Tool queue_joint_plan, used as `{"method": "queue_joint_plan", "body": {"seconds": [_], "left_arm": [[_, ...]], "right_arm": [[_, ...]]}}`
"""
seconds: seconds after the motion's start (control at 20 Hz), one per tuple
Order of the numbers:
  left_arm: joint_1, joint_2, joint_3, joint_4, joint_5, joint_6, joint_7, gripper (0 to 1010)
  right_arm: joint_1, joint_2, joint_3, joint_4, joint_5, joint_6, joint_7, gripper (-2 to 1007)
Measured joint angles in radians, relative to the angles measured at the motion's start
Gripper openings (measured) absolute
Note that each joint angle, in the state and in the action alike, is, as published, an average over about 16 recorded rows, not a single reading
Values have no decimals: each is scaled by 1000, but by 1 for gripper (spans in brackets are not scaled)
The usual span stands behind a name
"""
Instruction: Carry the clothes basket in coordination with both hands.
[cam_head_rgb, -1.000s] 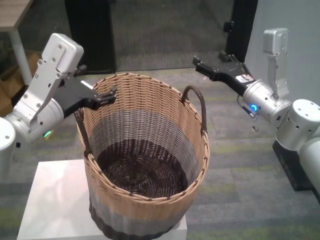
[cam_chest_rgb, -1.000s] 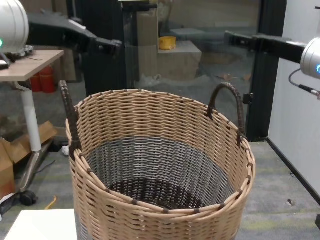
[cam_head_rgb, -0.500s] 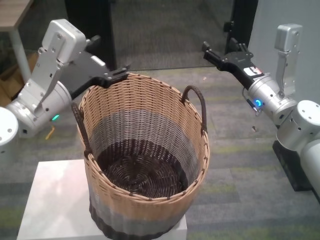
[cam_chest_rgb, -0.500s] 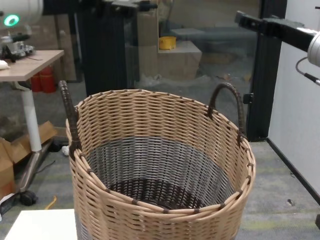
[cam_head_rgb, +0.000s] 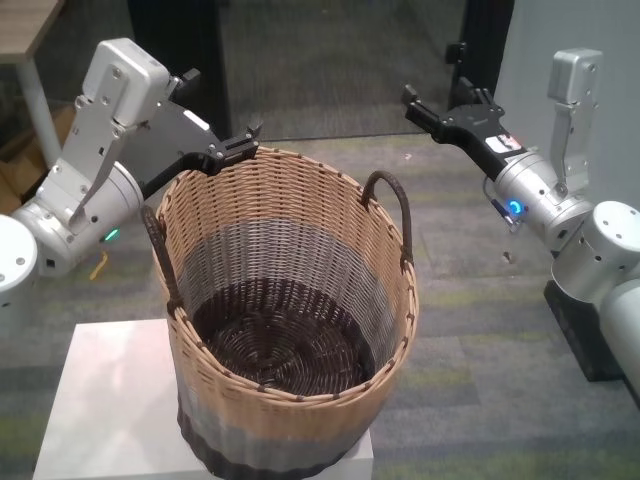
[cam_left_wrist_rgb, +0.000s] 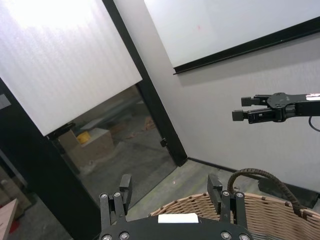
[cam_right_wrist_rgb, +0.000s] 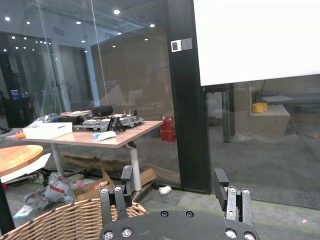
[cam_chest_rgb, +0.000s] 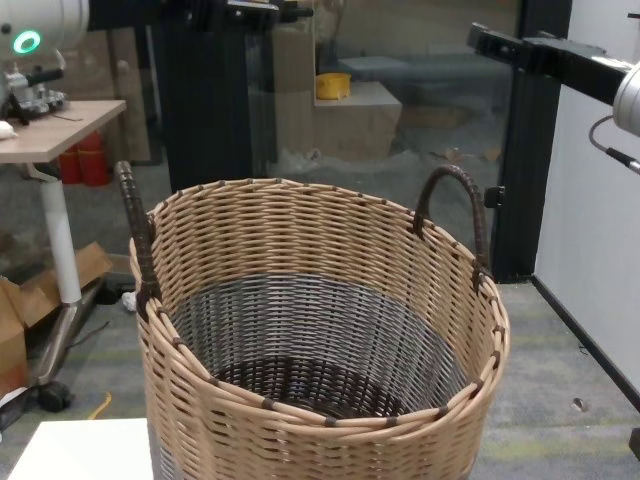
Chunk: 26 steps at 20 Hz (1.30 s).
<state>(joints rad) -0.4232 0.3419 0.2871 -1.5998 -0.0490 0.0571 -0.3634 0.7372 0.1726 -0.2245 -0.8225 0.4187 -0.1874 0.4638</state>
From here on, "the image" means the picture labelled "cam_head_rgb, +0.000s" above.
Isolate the plain folded cardboard box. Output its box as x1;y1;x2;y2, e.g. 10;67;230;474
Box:
0;103;77;216

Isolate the wide black pillar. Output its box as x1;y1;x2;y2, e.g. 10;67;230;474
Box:
127;0;232;142

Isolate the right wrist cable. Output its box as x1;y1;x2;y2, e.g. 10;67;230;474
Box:
481;177;524;235

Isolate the black door latch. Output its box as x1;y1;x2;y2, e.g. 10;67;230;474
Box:
444;41;469;66

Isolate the black partition foot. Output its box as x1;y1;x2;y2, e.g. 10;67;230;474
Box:
543;279;629;384

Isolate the white and chrome desk leg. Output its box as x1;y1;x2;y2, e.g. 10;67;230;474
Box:
14;53;64;169

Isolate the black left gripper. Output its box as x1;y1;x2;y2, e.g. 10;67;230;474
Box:
139;68;265;199

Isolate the black door frame post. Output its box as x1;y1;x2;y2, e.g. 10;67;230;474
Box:
447;0;516;110

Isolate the tan grey brown wicker basket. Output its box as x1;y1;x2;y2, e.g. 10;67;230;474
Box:
141;144;420;479

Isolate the yellow strip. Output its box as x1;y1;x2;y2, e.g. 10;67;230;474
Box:
89;249;110;280

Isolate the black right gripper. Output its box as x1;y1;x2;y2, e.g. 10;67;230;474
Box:
402;76;540;182

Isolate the wooden desk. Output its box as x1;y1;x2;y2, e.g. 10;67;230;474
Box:
0;0;66;65

